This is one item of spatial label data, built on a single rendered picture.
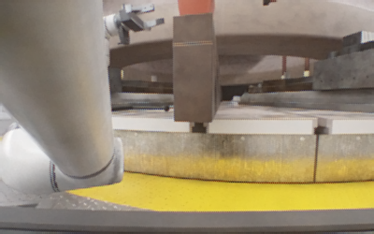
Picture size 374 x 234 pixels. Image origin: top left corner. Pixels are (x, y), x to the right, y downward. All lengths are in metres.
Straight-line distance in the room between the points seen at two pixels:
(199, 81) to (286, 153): 0.54
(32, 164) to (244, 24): 1.39
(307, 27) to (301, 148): 0.97
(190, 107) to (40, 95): 0.52
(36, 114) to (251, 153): 0.82
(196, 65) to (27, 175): 0.54
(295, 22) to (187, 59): 1.11
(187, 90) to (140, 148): 0.47
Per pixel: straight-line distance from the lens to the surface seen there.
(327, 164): 1.07
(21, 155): 0.51
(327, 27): 1.79
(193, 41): 0.68
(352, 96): 1.61
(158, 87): 3.08
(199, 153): 0.90
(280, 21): 1.57
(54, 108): 0.21
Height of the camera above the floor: 0.39
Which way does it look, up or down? 6 degrees down
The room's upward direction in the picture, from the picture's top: straight up
